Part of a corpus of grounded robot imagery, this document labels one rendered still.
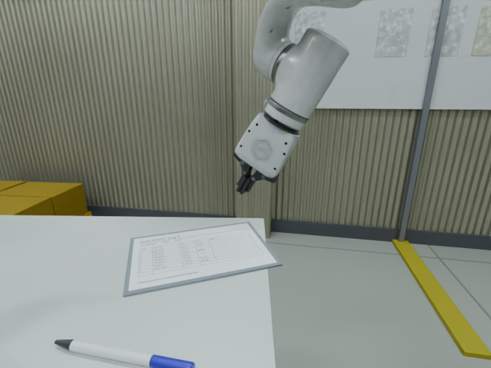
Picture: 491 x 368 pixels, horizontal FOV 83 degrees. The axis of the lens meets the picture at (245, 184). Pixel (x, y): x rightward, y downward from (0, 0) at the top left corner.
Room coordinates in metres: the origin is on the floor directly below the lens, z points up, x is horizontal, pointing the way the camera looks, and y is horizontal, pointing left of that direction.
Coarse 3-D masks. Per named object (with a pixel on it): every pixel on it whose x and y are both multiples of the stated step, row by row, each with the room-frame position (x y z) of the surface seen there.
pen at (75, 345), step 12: (72, 348) 0.20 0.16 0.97; (84, 348) 0.20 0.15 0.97; (96, 348) 0.20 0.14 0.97; (108, 348) 0.20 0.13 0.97; (120, 348) 0.20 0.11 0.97; (120, 360) 0.19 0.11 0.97; (132, 360) 0.19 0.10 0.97; (144, 360) 0.19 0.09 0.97; (156, 360) 0.19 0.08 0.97; (168, 360) 0.19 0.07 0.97; (180, 360) 0.19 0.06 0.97
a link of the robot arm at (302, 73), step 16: (320, 32) 0.49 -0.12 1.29; (288, 48) 0.53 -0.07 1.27; (304, 48) 0.50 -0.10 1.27; (320, 48) 0.49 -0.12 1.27; (336, 48) 0.48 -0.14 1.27; (288, 64) 0.51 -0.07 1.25; (304, 64) 0.50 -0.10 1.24; (320, 64) 0.49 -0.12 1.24; (336, 64) 0.50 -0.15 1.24; (288, 80) 0.51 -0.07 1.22; (304, 80) 0.49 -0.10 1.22; (320, 80) 0.50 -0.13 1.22; (272, 96) 0.53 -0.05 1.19; (288, 96) 0.50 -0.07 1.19; (304, 96) 0.50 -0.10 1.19; (320, 96) 0.51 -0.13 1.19; (304, 112) 0.51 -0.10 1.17
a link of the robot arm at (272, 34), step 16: (272, 0) 0.49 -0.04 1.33; (288, 0) 0.47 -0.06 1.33; (304, 0) 0.45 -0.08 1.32; (320, 0) 0.43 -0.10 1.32; (336, 0) 0.42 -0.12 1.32; (352, 0) 0.42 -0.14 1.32; (272, 16) 0.50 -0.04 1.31; (288, 16) 0.51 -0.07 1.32; (256, 32) 0.53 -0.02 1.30; (272, 32) 0.52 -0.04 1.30; (288, 32) 0.56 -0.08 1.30; (256, 48) 0.54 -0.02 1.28; (272, 48) 0.54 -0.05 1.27; (256, 64) 0.56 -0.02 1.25; (272, 64) 0.53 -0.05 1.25; (272, 80) 0.55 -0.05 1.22
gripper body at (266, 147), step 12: (264, 120) 0.54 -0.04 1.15; (252, 132) 0.54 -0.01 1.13; (264, 132) 0.53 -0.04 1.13; (276, 132) 0.52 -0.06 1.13; (288, 132) 0.52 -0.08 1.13; (240, 144) 0.55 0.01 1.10; (252, 144) 0.54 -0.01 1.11; (264, 144) 0.53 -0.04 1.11; (276, 144) 0.52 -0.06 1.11; (288, 144) 0.52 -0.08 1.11; (240, 156) 0.55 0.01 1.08; (252, 156) 0.54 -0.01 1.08; (264, 156) 0.53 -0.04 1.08; (276, 156) 0.52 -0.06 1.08; (288, 156) 0.53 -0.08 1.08; (264, 168) 0.53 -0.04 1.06; (276, 168) 0.52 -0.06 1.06
